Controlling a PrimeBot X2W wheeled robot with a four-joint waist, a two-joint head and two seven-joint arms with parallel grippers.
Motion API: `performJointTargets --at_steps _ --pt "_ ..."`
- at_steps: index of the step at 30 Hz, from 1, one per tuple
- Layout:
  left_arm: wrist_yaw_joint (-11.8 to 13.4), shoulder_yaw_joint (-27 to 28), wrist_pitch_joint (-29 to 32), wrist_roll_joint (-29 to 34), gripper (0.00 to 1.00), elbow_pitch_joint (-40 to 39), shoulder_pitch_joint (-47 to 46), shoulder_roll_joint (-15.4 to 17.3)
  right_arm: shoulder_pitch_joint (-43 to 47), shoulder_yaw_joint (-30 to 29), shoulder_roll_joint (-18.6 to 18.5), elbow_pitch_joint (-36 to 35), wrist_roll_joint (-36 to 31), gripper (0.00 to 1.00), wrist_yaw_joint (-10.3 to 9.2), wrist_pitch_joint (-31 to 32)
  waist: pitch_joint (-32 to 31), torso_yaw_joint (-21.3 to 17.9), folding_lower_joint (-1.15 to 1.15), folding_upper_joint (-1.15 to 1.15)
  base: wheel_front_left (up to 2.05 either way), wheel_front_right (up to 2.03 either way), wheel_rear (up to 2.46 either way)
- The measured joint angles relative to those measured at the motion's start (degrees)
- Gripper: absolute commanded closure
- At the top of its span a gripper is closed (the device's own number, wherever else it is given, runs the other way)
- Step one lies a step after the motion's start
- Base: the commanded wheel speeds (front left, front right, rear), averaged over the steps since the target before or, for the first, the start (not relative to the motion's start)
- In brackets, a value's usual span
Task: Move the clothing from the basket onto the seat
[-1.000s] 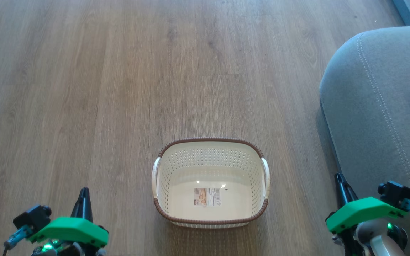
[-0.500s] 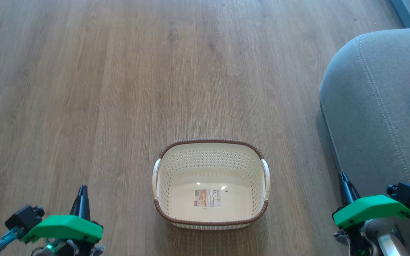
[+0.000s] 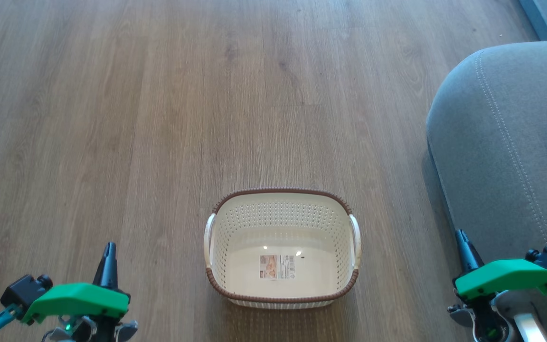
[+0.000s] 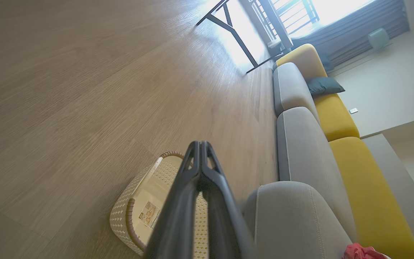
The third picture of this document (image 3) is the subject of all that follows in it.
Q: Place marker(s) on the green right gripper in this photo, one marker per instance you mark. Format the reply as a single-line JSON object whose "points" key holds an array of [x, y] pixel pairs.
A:
{"points": [[506, 275]]}

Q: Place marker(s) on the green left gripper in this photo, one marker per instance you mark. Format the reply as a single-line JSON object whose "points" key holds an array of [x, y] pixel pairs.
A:
{"points": [[79, 299]]}

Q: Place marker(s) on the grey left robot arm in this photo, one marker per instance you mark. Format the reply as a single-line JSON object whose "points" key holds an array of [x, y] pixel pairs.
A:
{"points": [[102, 330]]}

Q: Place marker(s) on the grey sofa with yellow backrest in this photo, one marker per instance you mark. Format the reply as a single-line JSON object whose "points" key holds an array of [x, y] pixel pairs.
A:
{"points": [[506, 142]]}

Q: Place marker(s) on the white plastic laundry basket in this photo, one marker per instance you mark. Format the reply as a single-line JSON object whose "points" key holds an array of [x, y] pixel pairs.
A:
{"points": [[254, 223]]}

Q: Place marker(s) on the printed basket label sticker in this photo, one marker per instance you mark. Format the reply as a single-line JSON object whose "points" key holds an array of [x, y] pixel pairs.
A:
{"points": [[277, 267]]}

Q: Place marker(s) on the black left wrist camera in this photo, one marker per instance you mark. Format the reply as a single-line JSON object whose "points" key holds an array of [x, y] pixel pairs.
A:
{"points": [[24, 289]]}

